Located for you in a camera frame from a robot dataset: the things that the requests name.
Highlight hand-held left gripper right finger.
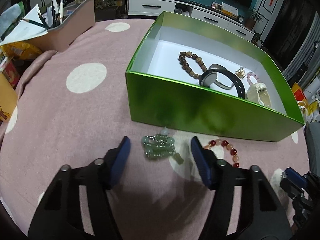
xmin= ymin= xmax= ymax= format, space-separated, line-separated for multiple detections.
xmin=191 ymin=136 xmax=293 ymax=240

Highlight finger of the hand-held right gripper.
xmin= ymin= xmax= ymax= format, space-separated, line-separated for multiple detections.
xmin=285 ymin=167 xmax=320 ymax=190
xmin=279 ymin=177 xmax=315 ymax=230

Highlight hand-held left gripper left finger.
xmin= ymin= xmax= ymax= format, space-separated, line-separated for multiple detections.
xmin=27 ymin=136 xmax=131 ymax=240

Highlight green jade bead bracelet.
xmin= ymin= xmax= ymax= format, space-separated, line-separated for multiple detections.
xmin=141 ymin=127 xmax=185 ymax=166

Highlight green cardboard box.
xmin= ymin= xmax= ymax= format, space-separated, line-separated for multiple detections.
xmin=126 ymin=11 xmax=306 ymax=142

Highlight black wrist watch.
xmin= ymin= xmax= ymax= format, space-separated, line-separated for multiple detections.
xmin=199 ymin=69 xmax=247 ymax=98

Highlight cream wrist watch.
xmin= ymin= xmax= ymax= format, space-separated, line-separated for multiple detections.
xmin=245 ymin=82 xmax=275 ymax=109

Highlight silver metal bangle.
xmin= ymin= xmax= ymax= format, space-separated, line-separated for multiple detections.
xmin=207 ymin=64 xmax=235 ymax=90

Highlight pale pink bead bracelet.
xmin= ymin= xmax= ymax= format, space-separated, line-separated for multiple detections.
xmin=246 ymin=72 xmax=262 ymax=87

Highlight brown wooden bead bracelet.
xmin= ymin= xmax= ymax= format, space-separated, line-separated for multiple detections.
xmin=178 ymin=51 xmax=208 ymax=80

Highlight pink polka dot tablecloth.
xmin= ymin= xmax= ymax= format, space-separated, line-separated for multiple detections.
xmin=0 ymin=19 xmax=310 ymax=240

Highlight yellow and red bag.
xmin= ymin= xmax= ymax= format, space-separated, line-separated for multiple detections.
xmin=292 ymin=82 xmax=308 ymax=100

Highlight small potted plant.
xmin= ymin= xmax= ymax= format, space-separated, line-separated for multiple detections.
xmin=251 ymin=31 xmax=265 ymax=47

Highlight pink desk organiser tray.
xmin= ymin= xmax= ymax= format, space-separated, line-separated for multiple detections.
xmin=25 ymin=0 xmax=96 ymax=53

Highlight yellow snack bag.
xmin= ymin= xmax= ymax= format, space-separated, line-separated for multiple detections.
xmin=1 ymin=42 xmax=43 ymax=60

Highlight tall potted plant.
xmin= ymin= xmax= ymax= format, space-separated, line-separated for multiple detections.
xmin=246 ymin=6 xmax=263 ymax=29

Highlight white and yellow box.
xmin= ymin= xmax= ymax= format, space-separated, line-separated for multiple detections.
xmin=221 ymin=2 xmax=238 ymax=18

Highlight white tv cabinet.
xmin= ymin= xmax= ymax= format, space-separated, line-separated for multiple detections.
xmin=127 ymin=0 xmax=255 ymax=42

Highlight group of potted plants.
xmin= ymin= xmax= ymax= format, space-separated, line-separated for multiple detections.
xmin=95 ymin=0 xmax=125 ymax=18

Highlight white paper sheets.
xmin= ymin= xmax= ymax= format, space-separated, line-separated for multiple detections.
xmin=0 ymin=4 xmax=49 ymax=47

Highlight grey white pouch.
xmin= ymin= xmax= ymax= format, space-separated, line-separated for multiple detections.
xmin=0 ymin=2 xmax=25 ymax=38

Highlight red and pink bead bracelet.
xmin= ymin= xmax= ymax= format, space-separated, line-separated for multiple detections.
xmin=203 ymin=139 xmax=240 ymax=168

